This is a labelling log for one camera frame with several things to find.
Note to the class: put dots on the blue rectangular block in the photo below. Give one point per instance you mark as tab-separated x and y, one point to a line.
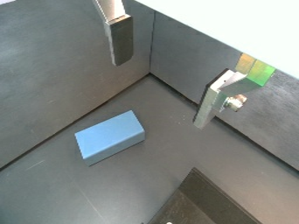
107	138

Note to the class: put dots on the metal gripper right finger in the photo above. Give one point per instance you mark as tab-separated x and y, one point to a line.
224	92

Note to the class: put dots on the black curved fixture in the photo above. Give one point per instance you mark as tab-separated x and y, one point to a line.
200	203

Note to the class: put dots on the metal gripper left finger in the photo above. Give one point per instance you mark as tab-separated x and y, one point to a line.
119	29

